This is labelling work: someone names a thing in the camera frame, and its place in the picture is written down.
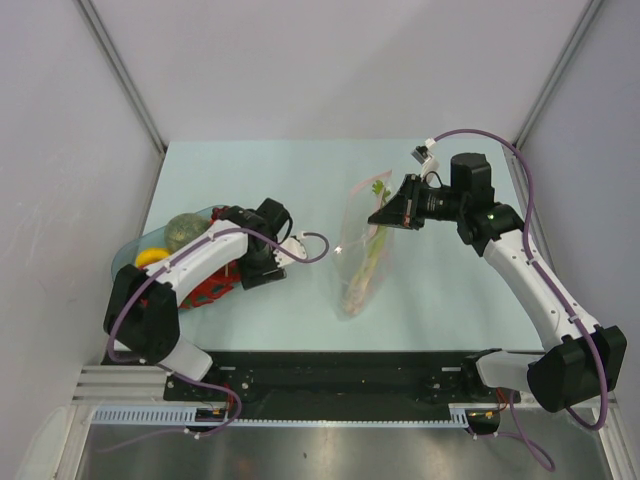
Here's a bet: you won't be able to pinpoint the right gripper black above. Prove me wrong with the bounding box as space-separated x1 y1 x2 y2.
368 174 466 231

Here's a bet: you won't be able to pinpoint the red plastic lobster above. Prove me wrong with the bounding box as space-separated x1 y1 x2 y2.
151 207 241 310

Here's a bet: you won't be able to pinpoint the clear zip top bag pink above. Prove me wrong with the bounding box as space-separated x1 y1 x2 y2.
332 169 396 321

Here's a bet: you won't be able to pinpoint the green celery stalks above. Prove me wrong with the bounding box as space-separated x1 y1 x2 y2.
340 179 394 316

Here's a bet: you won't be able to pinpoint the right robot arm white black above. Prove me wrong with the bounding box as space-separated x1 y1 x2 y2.
368 153 627 413

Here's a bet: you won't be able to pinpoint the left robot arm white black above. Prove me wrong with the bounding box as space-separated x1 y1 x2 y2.
103 198 292 400

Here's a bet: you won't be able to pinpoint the green round melon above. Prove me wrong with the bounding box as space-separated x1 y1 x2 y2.
164 213 210 253

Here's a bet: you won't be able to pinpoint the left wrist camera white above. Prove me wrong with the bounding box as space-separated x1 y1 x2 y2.
273 235 309 268

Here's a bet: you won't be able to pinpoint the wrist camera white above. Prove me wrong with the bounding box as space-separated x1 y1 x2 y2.
273 235 309 268
411 138 439 179

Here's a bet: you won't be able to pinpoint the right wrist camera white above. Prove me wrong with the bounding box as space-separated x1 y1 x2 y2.
411 138 439 179

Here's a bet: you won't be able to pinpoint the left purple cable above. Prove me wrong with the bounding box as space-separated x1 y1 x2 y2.
94 230 331 454

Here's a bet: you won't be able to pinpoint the purple cable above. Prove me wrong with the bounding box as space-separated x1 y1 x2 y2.
432 128 614 474
94 230 331 454

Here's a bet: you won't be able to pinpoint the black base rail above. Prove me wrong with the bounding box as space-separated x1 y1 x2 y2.
162 351 520 420

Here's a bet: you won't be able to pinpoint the white slotted cable duct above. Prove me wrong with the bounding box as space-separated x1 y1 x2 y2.
90 405 498 430

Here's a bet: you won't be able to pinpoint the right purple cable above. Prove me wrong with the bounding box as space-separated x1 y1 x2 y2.
432 128 614 474

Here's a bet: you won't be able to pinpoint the aluminium frame post right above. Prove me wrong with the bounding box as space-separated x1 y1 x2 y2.
513 0 606 149

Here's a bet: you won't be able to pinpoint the aluminium frame post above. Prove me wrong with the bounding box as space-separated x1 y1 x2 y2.
513 0 606 149
73 0 168 159

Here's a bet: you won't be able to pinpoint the aluminium frame post left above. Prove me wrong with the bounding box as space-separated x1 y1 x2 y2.
73 0 168 159

